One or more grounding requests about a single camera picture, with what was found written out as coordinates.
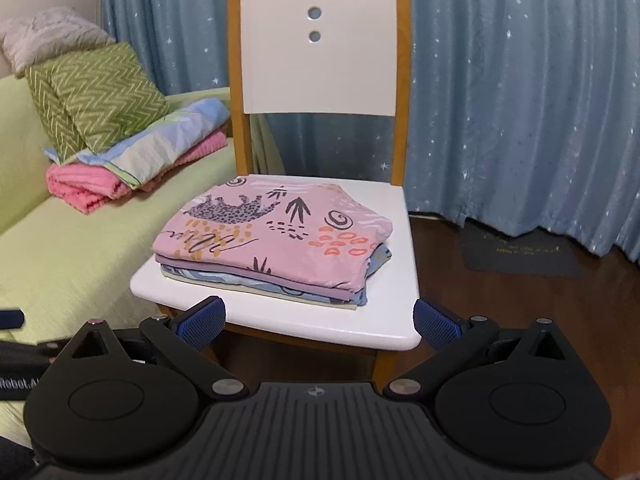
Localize folded blue garment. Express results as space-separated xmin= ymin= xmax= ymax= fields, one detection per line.
xmin=177 ymin=244 xmax=392 ymax=292

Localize blue star curtain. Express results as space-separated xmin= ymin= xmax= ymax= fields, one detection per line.
xmin=101 ymin=0 xmax=639 ymax=261

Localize green sofa cover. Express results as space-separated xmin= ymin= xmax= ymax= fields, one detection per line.
xmin=0 ymin=71 xmax=262 ymax=441

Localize grey fluffy pillow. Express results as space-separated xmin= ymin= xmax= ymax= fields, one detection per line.
xmin=1 ymin=6 xmax=115 ymax=77

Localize green zigzag cushion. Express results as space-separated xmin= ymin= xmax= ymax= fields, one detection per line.
xmin=50 ymin=42 xmax=169 ymax=153

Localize light blue folded sheet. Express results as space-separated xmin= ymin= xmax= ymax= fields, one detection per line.
xmin=44 ymin=98 xmax=230 ymax=188

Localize dark floor mat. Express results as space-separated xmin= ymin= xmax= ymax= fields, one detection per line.
xmin=460 ymin=219 xmax=584 ymax=278

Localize pink knitted blanket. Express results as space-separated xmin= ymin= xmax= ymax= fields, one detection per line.
xmin=46 ymin=130 xmax=227 ymax=214

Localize pink patterned shorts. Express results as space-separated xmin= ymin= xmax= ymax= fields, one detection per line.
xmin=152 ymin=176 xmax=393 ymax=290

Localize folded purple garment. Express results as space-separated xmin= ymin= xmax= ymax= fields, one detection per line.
xmin=153 ymin=256 xmax=368 ymax=309

